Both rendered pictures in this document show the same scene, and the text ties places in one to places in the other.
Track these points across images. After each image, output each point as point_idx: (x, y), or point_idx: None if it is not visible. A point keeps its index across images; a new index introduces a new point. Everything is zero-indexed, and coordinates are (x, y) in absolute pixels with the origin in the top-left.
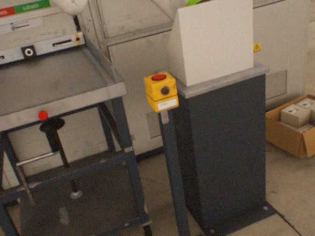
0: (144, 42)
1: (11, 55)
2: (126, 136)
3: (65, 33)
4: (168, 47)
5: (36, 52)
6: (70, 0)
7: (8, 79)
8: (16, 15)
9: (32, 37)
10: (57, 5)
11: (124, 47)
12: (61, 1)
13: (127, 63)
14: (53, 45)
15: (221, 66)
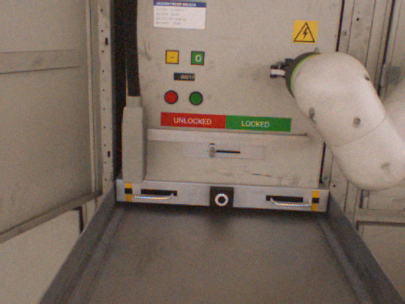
0: None
1: (189, 193)
2: None
3: (296, 184)
4: None
5: (233, 202)
6: (380, 162)
7: (170, 251)
8: (226, 132)
9: (236, 174)
10: (340, 161)
11: (391, 233)
12: (356, 157)
13: (384, 264)
14: (266, 199)
15: None
